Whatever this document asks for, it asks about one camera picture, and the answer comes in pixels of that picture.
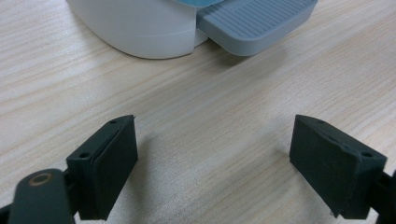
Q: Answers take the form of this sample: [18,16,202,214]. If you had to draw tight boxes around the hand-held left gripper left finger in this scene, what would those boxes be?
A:
[65,114,139,221]

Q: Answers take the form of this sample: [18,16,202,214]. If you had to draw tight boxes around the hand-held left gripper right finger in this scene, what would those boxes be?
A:
[289,114,389,220]

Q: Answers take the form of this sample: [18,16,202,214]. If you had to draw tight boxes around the white pedal bin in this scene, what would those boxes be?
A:
[64,0,318,60]

